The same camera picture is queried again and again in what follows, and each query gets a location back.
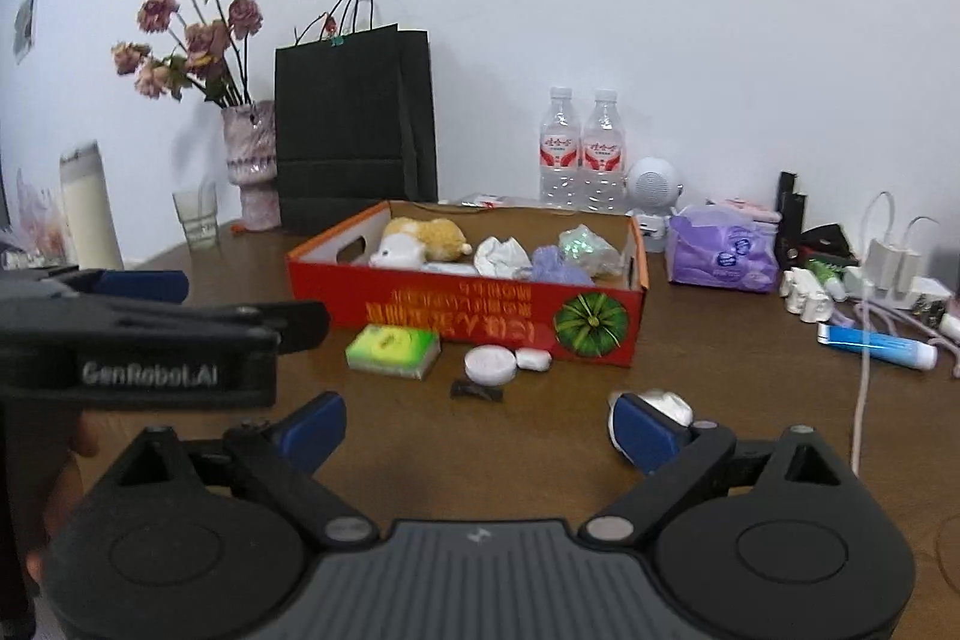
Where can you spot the metal key bunch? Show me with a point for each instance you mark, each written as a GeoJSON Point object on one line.
{"type": "Point", "coordinates": [928, 312]}

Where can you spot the black paper bag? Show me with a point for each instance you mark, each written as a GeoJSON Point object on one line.
{"type": "Point", "coordinates": [345, 130]}

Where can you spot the white round speaker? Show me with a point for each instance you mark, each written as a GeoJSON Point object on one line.
{"type": "Point", "coordinates": [651, 186]}

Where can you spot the white power strip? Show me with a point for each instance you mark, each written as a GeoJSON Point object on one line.
{"type": "Point", "coordinates": [934, 291]}

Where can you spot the red cardboard box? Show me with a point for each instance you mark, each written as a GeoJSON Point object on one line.
{"type": "Point", "coordinates": [465, 317]}

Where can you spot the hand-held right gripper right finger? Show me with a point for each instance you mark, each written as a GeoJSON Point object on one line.
{"type": "Point", "coordinates": [645, 437]}

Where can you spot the green tissue packet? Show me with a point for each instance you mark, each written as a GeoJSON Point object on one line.
{"type": "Point", "coordinates": [390, 351]}

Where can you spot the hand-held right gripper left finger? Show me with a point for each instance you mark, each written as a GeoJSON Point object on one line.
{"type": "Point", "coordinates": [307, 434]}

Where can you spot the person's left hand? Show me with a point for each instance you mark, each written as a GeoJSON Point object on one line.
{"type": "Point", "coordinates": [60, 505]}

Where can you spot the wall picture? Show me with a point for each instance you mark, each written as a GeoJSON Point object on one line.
{"type": "Point", "coordinates": [26, 21]}

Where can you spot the blue toothpaste tube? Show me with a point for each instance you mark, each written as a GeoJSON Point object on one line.
{"type": "Point", "coordinates": [885, 344]}

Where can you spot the clear drinking glass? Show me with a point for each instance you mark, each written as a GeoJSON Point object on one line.
{"type": "Point", "coordinates": [196, 220]}

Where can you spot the cream thermos bottle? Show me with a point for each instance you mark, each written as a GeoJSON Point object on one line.
{"type": "Point", "coordinates": [86, 212]}

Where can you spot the pink and white packet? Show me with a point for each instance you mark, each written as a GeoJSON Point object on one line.
{"type": "Point", "coordinates": [750, 209]}

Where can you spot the black pouch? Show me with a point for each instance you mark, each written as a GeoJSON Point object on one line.
{"type": "Point", "coordinates": [829, 239]}

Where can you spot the black hair clip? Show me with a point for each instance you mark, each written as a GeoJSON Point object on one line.
{"type": "Point", "coordinates": [476, 391]}

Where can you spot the white power adapter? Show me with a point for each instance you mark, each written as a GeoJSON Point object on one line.
{"type": "Point", "coordinates": [892, 265]}

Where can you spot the pink mottled vase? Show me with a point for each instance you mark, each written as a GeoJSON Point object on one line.
{"type": "Point", "coordinates": [255, 160]}

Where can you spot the white round cap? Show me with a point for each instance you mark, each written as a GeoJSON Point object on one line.
{"type": "Point", "coordinates": [489, 364]}

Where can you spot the white and red flat packet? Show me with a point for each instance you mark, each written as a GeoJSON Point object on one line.
{"type": "Point", "coordinates": [495, 201]}

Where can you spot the purple tissue pack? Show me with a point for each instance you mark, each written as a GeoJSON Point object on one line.
{"type": "Point", "coordinates": [720, 254]}

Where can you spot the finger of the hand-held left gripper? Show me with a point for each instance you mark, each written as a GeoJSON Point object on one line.
{"type": "Point", "coordinates": [142, 285]}
{"type": "Point", "coordinates": [225, 319]}

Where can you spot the black upright device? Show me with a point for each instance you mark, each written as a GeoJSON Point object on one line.
{"type": "Point", "coordinates": [791, 220]}

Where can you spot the purple knitted pouch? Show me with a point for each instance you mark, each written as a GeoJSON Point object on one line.
{"type": "Point", "coordinates": [559, 265]}

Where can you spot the iridescent plastic bag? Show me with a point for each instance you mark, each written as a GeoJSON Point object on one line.
{"type": "Point", "coordinates": [589, 242]}

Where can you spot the white tissue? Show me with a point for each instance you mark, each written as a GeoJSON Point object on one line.
{"type": "Point", "coordinates": [502, 254]}
{"type": "Point", "coordinates": [667, 406]}

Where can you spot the dried pink roses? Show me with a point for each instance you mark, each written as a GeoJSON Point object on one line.
{"type": "Point", "coordinates": [206, 40]}

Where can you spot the clear water bottle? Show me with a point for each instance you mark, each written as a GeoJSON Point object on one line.
{"type": "Point", "coordinates": [561, 160]}
{"type": "Point", "coordinates": [604, 160]}

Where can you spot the white and tan plush toy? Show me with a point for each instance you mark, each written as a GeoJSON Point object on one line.
{"type": "Point", "coordinates": [431, 235]}

